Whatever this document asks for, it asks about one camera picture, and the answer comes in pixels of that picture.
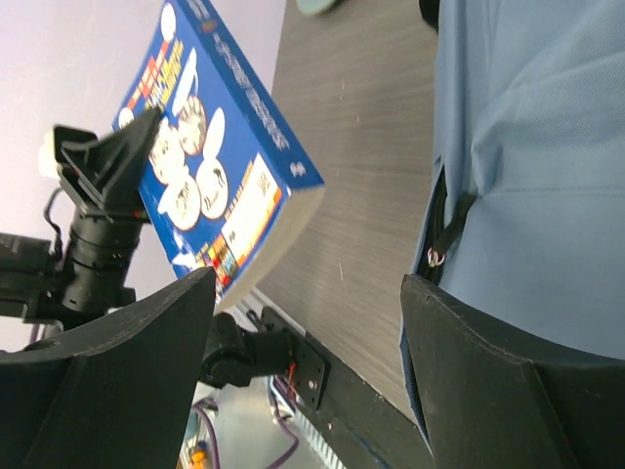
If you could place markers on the slotted cable duct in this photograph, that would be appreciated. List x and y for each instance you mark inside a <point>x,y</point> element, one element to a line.
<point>316,441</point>

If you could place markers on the green round plate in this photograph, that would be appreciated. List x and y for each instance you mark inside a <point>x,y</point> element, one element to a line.
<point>311,8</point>

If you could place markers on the blue student backpack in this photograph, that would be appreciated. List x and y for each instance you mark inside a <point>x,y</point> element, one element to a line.
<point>525,217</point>

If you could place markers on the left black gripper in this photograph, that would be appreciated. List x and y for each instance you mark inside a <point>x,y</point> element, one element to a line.
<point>102,175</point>

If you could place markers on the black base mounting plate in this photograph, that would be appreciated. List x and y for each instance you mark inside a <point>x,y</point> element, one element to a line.
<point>362,428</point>

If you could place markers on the blue book with plates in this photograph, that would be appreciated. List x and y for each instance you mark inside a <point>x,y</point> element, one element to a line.
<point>227,185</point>

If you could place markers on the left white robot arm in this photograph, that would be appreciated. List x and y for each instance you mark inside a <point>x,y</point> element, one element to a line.
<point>42,282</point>

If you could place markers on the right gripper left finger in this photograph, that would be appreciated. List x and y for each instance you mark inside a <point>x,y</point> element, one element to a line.
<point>113,393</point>

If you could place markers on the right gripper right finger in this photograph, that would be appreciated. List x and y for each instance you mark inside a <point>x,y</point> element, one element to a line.
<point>495,396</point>

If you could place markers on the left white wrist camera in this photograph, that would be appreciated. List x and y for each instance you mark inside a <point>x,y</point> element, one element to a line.
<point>47,164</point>

